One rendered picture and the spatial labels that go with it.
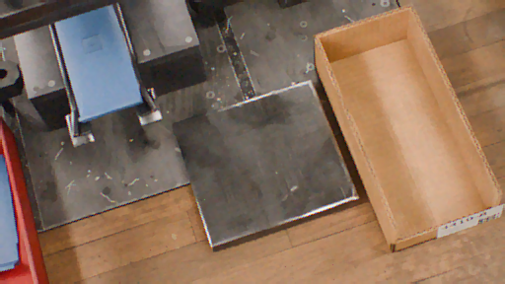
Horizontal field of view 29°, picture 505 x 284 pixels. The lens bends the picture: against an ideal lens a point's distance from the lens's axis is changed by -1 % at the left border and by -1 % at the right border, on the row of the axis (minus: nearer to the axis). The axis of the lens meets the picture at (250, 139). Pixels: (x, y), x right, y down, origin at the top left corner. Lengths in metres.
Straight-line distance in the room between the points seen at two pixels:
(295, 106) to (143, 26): 0.20
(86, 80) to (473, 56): 0.45
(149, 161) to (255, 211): 0.15
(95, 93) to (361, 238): 0.33
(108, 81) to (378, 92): 0.31
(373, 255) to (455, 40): 0.29
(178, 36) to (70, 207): 0.23
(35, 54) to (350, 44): 0.36
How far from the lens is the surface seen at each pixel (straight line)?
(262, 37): 1.21
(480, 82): 1.19
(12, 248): 1.14
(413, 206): 1.10
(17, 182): 1.12
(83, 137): 1.09
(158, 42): 1.12
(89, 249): 1.12
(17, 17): 1.00
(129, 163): 1.15
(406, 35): 1.20
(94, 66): 1.12
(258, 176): 1.10
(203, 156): 1.12
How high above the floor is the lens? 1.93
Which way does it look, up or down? 64 degrees down
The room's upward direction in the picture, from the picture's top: 11 degrees counter-clockwise
